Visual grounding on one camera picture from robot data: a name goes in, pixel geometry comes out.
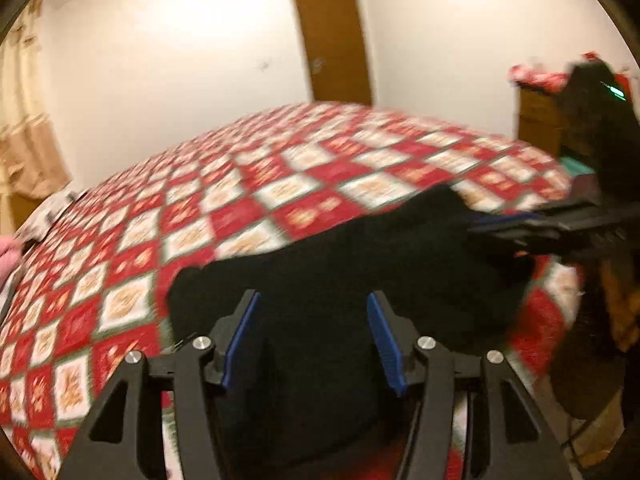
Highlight wooden dresser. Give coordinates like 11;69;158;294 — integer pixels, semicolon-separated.
516;82;572;157

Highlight brown wooden door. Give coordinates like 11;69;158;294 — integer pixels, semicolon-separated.
291;0;374;107

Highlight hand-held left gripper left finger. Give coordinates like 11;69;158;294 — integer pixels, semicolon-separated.
57;289;263;480

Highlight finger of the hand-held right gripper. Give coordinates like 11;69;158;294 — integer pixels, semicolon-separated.
472;211;568;229
467;226;563;257

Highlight teal item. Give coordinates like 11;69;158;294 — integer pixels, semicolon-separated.
559;156;597;179

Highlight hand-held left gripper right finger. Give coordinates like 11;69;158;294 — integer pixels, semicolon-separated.
366;290;584;480

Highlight pink folded quilt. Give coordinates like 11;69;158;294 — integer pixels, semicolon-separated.
0;237;24;287

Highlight black pants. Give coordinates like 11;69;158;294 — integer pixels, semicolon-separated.
165;184;540;467

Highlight grey printed pillow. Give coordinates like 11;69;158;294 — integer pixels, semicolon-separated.
14;191;87;242

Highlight red white cloth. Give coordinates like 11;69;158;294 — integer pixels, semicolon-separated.
506;51;640;95

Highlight red printed blanket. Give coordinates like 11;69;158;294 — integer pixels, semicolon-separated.
0;101;587;480

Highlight beige curtain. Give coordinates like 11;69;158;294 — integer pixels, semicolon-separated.
0;0;74;202

